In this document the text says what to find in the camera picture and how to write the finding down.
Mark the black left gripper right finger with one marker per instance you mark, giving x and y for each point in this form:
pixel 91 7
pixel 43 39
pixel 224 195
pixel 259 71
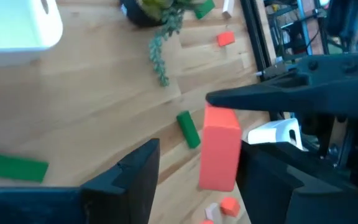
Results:
pixel 266 193

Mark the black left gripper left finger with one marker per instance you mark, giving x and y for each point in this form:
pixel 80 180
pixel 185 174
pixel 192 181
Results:
pixel 135 193

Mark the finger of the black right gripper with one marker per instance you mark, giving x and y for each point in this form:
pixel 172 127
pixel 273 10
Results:
pixel 322 90

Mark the red wooden cube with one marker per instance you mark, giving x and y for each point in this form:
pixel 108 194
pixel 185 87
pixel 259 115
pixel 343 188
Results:
pixel 225 39
pixel 230 207

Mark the long natural wooden plank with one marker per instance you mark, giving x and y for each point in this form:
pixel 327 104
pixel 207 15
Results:
pixel 213 214

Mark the long red wooden block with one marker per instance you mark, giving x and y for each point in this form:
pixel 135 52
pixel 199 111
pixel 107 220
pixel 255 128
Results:
pixel 219 155

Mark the red wooden cylinder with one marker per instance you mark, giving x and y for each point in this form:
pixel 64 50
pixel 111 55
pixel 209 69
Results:
pixel 207 222

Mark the long green wooden block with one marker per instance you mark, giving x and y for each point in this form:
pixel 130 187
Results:
pixel 11 166
pixel 188 129

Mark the natural wooden block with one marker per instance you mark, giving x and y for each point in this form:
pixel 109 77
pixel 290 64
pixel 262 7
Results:
pixel 228 8

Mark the small green wooden block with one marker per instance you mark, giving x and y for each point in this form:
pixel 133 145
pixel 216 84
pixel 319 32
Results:
pixel 204 8

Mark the potted succulent plant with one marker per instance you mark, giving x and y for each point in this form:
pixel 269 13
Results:
pixel 135 14

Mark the grey metal table frame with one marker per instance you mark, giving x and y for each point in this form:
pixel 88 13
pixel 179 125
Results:
pixel 303 28

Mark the black aluminium table frame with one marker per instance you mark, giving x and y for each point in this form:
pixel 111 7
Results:
pixel 255 37

